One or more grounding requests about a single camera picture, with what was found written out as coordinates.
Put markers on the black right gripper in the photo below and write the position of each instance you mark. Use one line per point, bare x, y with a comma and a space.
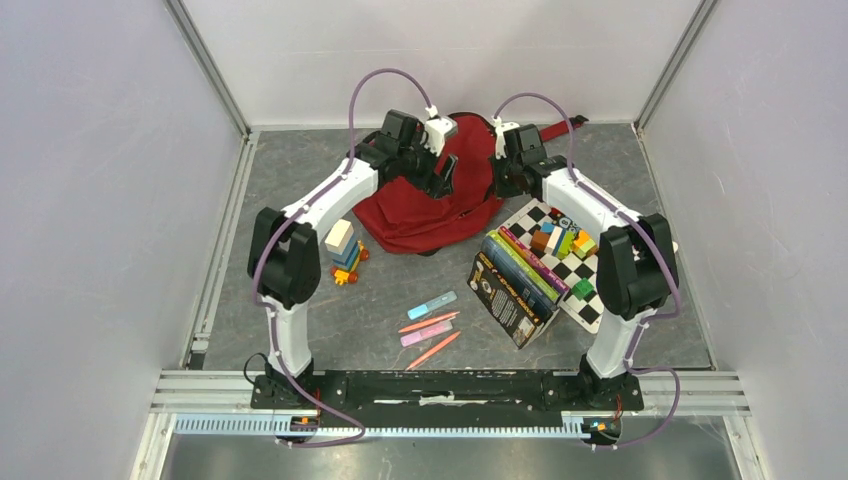
501, 189

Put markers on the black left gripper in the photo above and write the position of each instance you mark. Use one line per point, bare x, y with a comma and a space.
431, 183

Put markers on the purple book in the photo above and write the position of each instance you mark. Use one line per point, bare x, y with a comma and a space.
530, 258

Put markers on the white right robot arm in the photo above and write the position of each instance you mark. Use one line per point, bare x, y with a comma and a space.
636, 268

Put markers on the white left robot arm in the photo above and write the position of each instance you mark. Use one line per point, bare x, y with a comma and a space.
285, 260

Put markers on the green book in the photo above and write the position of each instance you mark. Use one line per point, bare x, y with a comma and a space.
523, 265

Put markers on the colourful block pile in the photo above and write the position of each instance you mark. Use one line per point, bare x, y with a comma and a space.
555, 233

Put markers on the blue book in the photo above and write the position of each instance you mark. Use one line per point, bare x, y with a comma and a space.
517, 278

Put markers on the colourful block tower toy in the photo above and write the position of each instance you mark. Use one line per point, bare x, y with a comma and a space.
346, 250

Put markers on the blue highlighter pen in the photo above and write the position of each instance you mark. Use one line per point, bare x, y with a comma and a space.
431, 305

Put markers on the orange pen upper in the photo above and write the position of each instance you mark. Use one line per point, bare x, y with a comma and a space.
428, 322

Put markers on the orange pen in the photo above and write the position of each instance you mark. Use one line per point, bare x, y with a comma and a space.
433, 351
428, 322

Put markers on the green cube block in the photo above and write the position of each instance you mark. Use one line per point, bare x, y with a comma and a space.
583, 290

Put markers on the black book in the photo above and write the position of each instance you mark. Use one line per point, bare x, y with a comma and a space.
521, 318

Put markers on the pink highlighter pen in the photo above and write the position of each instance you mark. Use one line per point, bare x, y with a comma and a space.
426, 333

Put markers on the orange pen lower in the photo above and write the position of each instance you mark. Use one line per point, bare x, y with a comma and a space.
433, 351

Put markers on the black white chessboard mat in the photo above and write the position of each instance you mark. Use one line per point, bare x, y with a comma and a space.
571, 269

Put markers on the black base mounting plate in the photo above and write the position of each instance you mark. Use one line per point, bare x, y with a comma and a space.
441, 399

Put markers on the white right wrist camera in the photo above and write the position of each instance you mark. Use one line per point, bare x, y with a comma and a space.
501, 129

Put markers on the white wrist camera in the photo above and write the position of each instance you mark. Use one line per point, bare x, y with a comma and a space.
438, 130
501, 129

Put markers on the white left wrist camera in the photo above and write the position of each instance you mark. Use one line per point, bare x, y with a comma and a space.
438, 130

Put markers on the aluminium frame rail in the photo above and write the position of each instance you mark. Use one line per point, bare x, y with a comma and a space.
218, 403

